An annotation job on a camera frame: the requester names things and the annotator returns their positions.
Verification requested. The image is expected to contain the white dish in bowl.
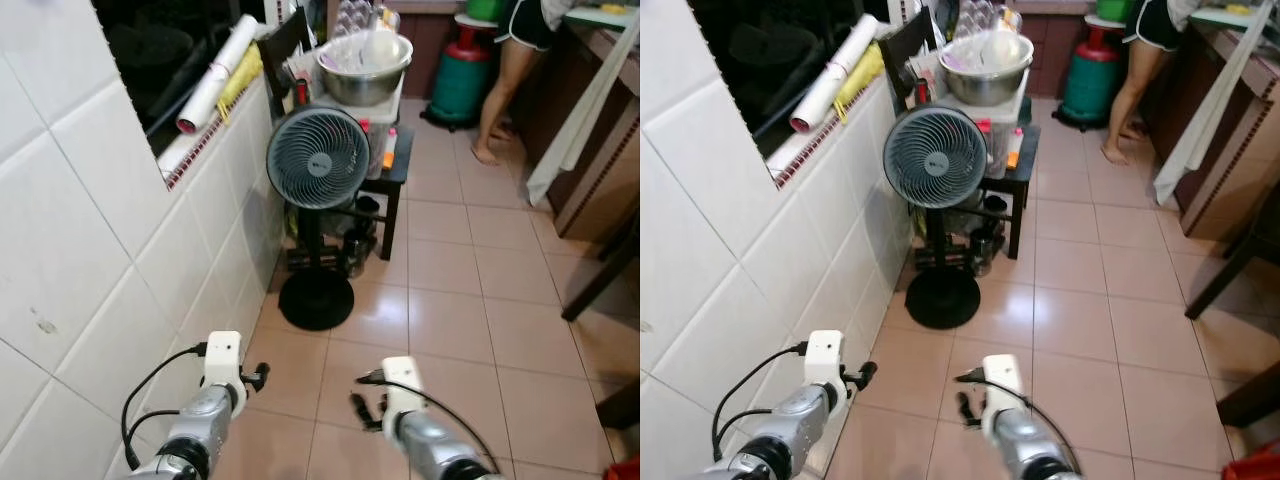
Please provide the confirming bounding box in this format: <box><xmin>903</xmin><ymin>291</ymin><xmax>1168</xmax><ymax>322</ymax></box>
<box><xmin>363</xmin><ymin>27</ymin><xmax>403</xmax><ymax>68</ymax></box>
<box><xmin>983</xmin><ymin>27</ymin><xmax>1025</xmax><ymax>68</ymax></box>

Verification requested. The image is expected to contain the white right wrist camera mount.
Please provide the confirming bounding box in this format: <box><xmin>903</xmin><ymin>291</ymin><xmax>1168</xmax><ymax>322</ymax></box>
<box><xmin>383</xmin><ymin>356</ymin><xmax>424</xmax><ymax>419</ymax></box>
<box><xmin>983</xmin><ymin>354</ymin><xmax>1026</xmax><ymax>416</ymax></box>

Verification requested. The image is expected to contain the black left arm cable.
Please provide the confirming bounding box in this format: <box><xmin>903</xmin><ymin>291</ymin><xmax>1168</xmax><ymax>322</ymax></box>
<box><xmin>121</xmin><ymin>343</ymin><xmax>207</xmax><ymax>471</ymax></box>
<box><xmin>711</xmin><ymin>343</ymin><xmax>807</xmax><ymax>463</ymax></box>

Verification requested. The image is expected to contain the white paper roll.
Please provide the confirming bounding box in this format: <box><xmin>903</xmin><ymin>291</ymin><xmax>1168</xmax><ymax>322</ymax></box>
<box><xmin>176</xmin><ymin>14</ymin><xmax>260</xmax><ymax>136</ymax></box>
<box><xmin>789</xmin><ymin>13</ymin><xmax>880</xmax><ymax>135</ymax></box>

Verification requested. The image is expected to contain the dark wooden furniture leg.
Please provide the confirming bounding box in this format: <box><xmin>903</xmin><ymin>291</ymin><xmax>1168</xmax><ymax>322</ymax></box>
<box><xmin>1184</xmin><ymin>204</ymin><xmax>1280</xmax><ymax>322</ymax></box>
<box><xmin>561</xmin><ymin>212</ymin><xmax>641</xmax><ymax>323</ymax></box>

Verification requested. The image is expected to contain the black chair back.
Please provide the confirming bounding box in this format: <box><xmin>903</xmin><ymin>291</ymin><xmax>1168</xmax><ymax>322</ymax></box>
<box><xmin>877</xmin><ymin>7</ymin><xmax>942</xmax><ymax>103</ymax></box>
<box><xmin>257</xmin><ymin>7</ymin><xmax>320</xmax><ymax>103</ymax></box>

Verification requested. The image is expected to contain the white hanging cloth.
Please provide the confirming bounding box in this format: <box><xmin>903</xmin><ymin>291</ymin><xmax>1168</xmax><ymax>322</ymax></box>
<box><xmin>526</xmin><ymin>10</ymin><xmax>641</xmax><ymax>207</ymax></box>
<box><xmin>1152</xmin><ymin>14</ymin><xmax>1264</xmax><ymax>207</ymax></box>

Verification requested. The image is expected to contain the green gas cylinder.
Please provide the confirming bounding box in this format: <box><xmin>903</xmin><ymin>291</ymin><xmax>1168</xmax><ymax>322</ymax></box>
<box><xmin>428</xmin><ymin>24</ymin><xmax>494</xmax><ymax>129</ymax></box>
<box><xmin>1058</xmin><ymin>24</ymin><xmax>1123</xmax><ymax>132</ymax></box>

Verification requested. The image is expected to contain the person in black shorts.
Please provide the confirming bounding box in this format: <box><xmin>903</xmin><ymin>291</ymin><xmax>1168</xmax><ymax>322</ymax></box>
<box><xmin>470</xmin><ymin>0</ymin><xmax>563</xmax><ymax>167</ymax></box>
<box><xmin>1099</xmin><ymin>0</ymin><xmax>1193</xmax><ymax>167</ymax></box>

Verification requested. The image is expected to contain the black side table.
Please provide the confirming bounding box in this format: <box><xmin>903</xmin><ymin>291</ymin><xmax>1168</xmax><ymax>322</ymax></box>
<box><xmin>975</xmin><ymin>124</ymin><xmax>1042</xmax><ymax>262</ymax></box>
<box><xmin>345</xmin><ymin>124</ymin><xmax>414</xmax><ymax>262</ymax></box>

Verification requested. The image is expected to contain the brown kitchen cabinet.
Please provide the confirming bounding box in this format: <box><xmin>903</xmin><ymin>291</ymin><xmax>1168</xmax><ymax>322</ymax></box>
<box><xmin>1140</xmin><ymin>18</ymin><xmax>1280</xmax><ymax>242</ymax></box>
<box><xmin>520</xmin><ymin>18</ymin><xmax>641</xmax><ymax>242</ymax></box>

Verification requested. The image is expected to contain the yellow rolled sheet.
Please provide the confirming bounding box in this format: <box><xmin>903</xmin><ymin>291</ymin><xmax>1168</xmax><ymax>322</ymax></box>
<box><xmin>217</xmin><ymin>43</ymin><xmax>264</xmax><ymax>123</ymax></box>
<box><xmin>834</xmin><ymin>41</ymin><xmax>887</xmax><ymax>123</ymax></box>

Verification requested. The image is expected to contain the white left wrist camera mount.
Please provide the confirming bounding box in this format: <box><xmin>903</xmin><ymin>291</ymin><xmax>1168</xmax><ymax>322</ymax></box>
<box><xmin>803</xmin><ymin>330</ymin><xmax>847</xmax><ymax>393</ymax></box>
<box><xmin>200</xmin><ymin>331</ymin><xmax>245</xmax><ymax>393</ymax></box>

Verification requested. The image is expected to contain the grey standing fan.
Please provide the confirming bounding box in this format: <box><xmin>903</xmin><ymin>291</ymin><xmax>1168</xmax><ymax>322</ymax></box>
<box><xmin>883</xmin><ymin>102</ymin><xmax>990</xmax><ymax>331</ymax></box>
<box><xmin>266</xmin><ymin>104</ymin><xmax>373</xmax><ymax>332</ymax></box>

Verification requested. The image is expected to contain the large steel mixing bowl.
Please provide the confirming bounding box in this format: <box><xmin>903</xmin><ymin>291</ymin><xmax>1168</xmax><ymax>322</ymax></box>
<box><xmin>937</xmin><ymin>31</ymin><xmax>1035</xmax><ymax>108</ymax></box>
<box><xmin>315</xmin><ymin>32</ymin><xmax>415</xmax><ymax>108</ymax></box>

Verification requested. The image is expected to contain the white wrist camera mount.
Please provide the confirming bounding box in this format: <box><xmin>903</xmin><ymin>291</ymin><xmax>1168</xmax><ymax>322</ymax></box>
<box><xmin>803</xmin><ymin>330</ymin><xmax>847</xmax><ymax>393</ymax></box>
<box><xmin>383</xmin><ymin>356</ymin><xmax>424</xmax><ymax>419</ymax></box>
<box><xmin>983</xmin><ymin>354</ymin><xmax>1026</xmax><ymax>416</ymax></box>
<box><xmin>200</xmin><ymin>331</ymin><xmax>245</xmax><ymax>393</ymax></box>

